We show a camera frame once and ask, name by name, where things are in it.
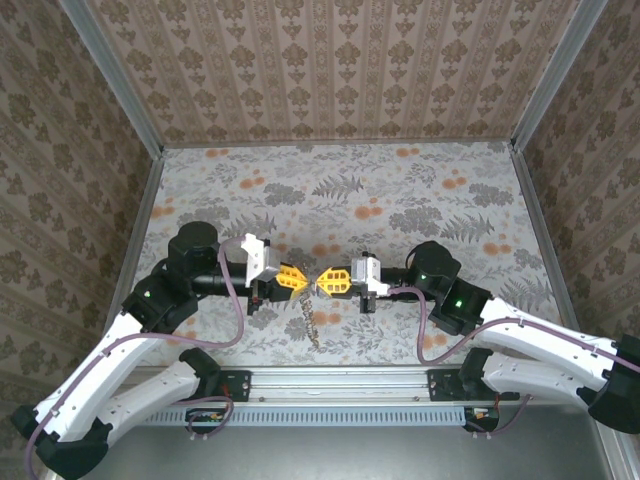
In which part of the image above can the long aluminium base rail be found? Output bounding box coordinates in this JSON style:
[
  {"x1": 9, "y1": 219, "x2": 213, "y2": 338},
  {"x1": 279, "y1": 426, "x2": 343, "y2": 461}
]
[{"x1": 74, "y1": 366, "x2": 609, "y2": 405}]

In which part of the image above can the thin aluminium rail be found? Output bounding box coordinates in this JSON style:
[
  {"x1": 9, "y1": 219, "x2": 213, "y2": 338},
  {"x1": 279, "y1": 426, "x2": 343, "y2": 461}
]
[{"x1": 162, "y1": 139, "x2": 516, "y2": 150}]

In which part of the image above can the aluminium corner post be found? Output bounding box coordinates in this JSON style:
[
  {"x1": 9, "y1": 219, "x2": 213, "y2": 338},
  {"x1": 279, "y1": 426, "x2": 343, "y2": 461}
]
[
  {"x1": 510, "y1": 0, "x2": 611, "y2": 154},
  {"x1": 57, "y1": 0, "x2": 166, "y2": 157}
]

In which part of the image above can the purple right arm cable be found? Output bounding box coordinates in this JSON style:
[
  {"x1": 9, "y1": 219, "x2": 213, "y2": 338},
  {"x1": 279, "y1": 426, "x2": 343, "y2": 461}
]
[{"x1": 388, "y1": 285, "x2": 640, "y2": 436}]

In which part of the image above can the short aluminium frame rail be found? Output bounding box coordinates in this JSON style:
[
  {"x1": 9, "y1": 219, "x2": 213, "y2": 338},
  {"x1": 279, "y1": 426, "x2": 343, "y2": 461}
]
[{"x1": 592, "y1": 419, "x2": 640, "y2": 480}]

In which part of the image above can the metal keyring with chain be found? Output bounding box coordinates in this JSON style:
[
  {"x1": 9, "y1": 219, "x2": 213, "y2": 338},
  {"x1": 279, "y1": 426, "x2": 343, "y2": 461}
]
[{"x1": 297, "y1": 285, "x2": 327, "y2": 352}]

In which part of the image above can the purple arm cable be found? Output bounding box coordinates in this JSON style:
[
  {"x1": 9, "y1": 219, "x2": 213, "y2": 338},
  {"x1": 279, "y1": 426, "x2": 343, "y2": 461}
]
[
  {"x1": 388, "y1": 285, "x2": 640, "y2": 436},
  {"x1": 23, "y1": 234, "x2": 251, "y2": 474}
]

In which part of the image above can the grey sheet metal panel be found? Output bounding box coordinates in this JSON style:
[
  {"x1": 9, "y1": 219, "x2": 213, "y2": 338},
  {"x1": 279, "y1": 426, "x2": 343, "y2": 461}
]
[{"x1": 74, "y1": 423, "x2": 616, "y2": 480}]

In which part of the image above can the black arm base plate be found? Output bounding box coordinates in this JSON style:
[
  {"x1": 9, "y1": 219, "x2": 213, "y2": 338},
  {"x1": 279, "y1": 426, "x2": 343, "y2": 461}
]
[
  {"x1": 427, "y1": 368, "x2": 521, "y2": 403},
  {"x1": 162, "y1": 368, "x2": 251, "y2": 403}
]

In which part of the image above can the small black connector board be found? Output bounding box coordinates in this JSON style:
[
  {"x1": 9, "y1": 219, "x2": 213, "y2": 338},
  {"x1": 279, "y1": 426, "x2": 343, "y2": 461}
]
[
  {"x1": 463, "y1": 405, "x2": 502, "y2": 432},
  {"x1": 185, "y1": 407, "x2": 227, "y2": 427}
]

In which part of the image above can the floral patterned table cover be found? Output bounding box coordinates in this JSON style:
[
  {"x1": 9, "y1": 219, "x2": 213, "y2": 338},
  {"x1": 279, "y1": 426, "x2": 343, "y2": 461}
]
[{"x1": 107, "y1": 142, "x2": 589, "y2": 369}]

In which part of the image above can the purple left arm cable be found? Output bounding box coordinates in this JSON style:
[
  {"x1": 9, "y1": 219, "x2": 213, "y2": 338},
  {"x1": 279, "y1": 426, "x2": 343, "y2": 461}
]
[{"x1": 23, "y1": 234, "x2": 251, "y2": 474}]

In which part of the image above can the grey slotted cable duct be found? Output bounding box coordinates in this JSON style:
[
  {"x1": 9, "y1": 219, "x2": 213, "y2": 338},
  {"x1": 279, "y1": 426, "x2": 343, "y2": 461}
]
[{"x1": 92, "y1": 405, "x2": 469, "y2": 427}]

